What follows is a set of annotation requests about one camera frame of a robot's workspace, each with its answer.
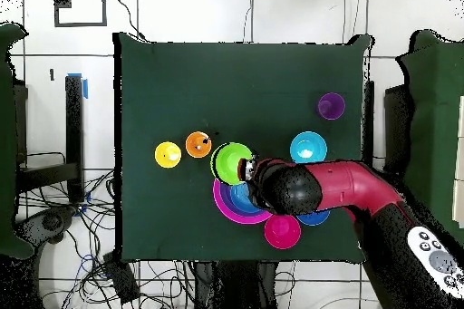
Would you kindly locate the yellow cup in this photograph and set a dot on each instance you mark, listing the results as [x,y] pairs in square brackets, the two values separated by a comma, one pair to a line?
[164,150]

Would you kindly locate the cyan bowl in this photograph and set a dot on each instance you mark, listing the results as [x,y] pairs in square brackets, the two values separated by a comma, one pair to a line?
[308,144]

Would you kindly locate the black box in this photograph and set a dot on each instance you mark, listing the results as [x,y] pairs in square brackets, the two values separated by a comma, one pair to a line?
[123,280]

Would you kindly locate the dark green side tablecloth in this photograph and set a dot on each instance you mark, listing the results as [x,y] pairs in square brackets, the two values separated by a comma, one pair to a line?
[435,124]
[7,142]

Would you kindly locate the dark blue bowl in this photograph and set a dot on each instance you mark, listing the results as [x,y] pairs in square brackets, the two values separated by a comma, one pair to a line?
[313,217]

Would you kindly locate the blue ringed flat-bottom bowl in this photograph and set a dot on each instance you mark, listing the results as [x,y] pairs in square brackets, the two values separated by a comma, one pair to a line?
[241,198]

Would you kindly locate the purple cup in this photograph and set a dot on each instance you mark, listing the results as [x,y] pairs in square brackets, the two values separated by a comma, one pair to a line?
[331,106]

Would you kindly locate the black stand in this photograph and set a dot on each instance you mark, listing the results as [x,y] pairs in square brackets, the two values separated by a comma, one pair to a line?
[74,124]
[369,124]

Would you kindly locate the grey chair base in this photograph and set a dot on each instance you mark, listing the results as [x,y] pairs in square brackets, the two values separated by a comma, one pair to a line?
[50,222]

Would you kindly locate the large pink bowl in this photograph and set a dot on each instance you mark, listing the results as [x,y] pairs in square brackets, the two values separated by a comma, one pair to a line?
[224,211]

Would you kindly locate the blue tape piece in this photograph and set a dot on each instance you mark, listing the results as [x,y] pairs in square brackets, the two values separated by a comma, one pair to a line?
[85,88]

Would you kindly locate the orange cup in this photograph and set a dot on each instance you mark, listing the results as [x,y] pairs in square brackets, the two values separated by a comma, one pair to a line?
[194,140]

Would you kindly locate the purple bowl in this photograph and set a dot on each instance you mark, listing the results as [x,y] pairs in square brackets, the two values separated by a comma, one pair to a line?
[224,198]

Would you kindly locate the green bowl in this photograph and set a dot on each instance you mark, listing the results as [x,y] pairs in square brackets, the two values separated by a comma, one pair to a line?
[226,162]

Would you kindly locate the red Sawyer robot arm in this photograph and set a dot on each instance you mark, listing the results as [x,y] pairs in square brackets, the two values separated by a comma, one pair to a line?
[348,185]

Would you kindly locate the small red-pink bowl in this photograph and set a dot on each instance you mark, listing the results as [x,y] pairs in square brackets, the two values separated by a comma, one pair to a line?
[282,233]

